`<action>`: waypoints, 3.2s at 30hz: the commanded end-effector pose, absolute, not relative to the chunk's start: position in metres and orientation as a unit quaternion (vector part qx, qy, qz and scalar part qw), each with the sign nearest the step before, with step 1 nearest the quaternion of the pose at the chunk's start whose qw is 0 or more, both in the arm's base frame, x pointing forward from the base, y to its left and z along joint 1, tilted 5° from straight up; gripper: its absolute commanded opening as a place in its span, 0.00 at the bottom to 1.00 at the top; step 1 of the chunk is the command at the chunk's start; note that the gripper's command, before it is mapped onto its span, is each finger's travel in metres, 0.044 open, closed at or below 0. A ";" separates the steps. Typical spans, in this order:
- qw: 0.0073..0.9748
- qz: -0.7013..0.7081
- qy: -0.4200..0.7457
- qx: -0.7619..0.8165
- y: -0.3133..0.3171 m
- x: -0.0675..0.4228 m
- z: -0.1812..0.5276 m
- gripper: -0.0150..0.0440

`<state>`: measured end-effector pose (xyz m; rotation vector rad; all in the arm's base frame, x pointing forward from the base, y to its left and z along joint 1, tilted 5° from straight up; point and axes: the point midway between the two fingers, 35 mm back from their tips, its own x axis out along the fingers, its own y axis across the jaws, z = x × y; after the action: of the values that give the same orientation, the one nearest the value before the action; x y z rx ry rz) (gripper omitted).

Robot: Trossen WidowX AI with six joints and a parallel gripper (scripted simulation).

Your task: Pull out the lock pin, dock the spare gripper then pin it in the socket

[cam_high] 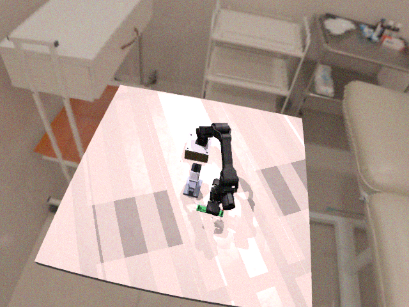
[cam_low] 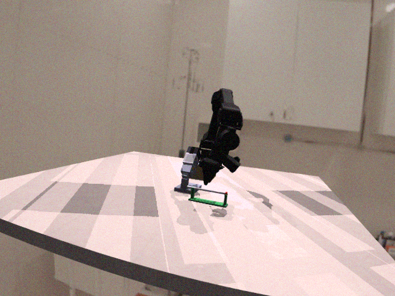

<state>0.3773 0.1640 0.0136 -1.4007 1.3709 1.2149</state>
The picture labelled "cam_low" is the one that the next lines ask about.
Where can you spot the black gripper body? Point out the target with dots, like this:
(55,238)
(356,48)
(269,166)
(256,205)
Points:
(211,161)

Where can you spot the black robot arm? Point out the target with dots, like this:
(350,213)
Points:
(228,118)

